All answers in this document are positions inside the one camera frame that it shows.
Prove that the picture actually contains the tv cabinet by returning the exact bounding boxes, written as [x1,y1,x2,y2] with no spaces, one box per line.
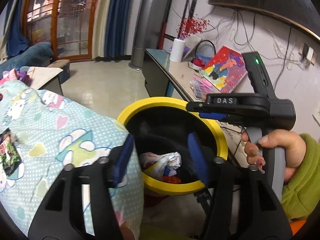
[141,48,251,140]

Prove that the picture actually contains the blue grey sofa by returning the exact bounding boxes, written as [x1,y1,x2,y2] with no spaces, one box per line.
[1,42,54,73]

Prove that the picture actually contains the wooden glass sliding door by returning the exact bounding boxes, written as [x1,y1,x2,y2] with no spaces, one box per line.
[22,0,98,61]

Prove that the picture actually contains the white orange printed bag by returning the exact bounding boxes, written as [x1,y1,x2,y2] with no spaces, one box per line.
[139,152,182,180]

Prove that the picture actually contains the blue plastic bag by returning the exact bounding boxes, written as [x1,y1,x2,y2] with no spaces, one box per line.
[163,166,177,177]

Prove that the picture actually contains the round footstool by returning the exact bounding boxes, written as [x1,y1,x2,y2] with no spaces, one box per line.
[48,60,71,84]

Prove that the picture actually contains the blue curtain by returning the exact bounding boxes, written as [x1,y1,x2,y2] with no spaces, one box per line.
[104,0,131,58]
[1,0,28,61]

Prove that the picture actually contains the right blue curtain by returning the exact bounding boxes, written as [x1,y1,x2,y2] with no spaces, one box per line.
[104,0,131,58]

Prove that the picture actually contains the person's right hand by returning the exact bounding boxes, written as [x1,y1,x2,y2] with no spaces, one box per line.
[241,129,306,183]

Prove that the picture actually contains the colourful diamond painting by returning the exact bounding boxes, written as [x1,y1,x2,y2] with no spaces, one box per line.
[202,46,247,93]

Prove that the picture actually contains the green sleeve forearm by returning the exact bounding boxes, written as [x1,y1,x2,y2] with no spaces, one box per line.
[281,134,320,220]

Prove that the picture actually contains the red berry branch decoration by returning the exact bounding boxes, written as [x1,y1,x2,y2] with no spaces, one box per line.
[177,17,210,40]

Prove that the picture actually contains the white paper roll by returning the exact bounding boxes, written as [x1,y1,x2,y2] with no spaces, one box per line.
[169,38,185,63]

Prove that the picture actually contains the red plastic bag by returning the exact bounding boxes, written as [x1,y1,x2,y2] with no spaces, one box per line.
[162,176,181,184]

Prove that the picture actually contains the coffee table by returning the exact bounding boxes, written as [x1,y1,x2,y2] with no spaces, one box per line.
[21,66,63,95]

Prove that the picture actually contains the bead organiser box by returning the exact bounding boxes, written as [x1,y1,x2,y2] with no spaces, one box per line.
[190,76,214,101]

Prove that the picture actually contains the green snack packet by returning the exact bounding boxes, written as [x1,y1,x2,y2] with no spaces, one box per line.
[0,128,22,176]

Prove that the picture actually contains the person's left hand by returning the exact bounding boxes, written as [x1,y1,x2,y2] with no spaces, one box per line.
[120,221,135,240]

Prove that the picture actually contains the left blue curtain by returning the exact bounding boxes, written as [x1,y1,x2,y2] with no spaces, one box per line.
[1,0,28,61]

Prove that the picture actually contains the hello kitty quilt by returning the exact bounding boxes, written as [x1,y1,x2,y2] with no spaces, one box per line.
[1,80,129,236]

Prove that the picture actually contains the silver tower air conditioner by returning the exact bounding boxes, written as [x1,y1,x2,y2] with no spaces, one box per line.
[129,0,169,71]

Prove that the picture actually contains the yellow rimmed black trash bin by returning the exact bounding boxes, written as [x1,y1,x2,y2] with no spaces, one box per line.
[117,96,228,196]

